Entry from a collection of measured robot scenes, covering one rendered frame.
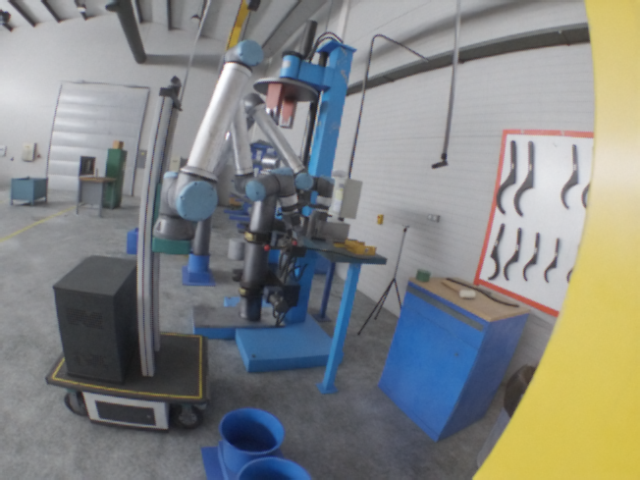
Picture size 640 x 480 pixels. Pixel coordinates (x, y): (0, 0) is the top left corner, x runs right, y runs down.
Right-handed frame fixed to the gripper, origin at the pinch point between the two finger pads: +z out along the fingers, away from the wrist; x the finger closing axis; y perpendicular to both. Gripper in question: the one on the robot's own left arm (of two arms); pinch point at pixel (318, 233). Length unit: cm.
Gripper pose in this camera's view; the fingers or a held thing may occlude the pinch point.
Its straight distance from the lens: 182.0
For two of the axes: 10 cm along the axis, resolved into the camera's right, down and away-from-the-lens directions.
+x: -1.9, -2.0, 9.6
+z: -1.8, 9.7, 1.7
